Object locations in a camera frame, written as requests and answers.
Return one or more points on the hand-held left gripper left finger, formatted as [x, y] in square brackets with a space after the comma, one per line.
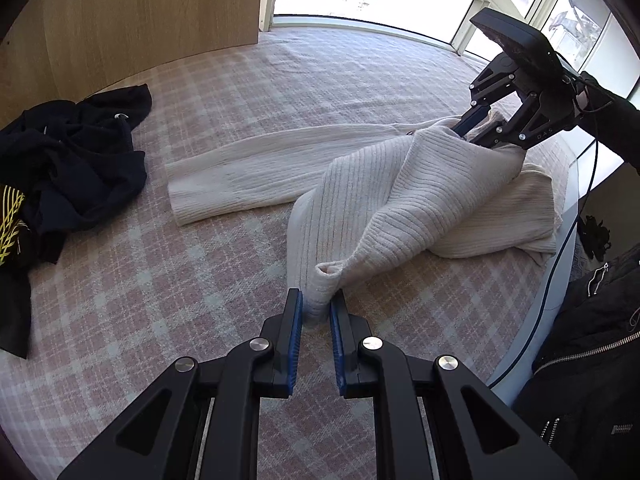
[296, 340]

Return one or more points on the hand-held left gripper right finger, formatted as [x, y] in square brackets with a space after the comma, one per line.
[336, 345]

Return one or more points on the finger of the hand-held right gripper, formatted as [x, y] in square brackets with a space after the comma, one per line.
[500, 135]
[465, 122]

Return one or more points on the cream ribbed knit sweater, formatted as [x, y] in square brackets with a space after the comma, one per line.
[410, 195]

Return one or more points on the person's right forearm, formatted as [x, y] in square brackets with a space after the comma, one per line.
[620, 125]

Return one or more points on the black clothes with yellow print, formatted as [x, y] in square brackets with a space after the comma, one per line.
[75, 170]

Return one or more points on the pink plaid blanket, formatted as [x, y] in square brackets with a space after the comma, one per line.
[200, 285]

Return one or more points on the small dark object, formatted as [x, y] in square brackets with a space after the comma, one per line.
[595, 236]

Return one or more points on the person's black zipped jacket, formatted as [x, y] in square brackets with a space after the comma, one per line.
[590, 360]

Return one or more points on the wooden panel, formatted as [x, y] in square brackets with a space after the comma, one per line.
[125, 10]

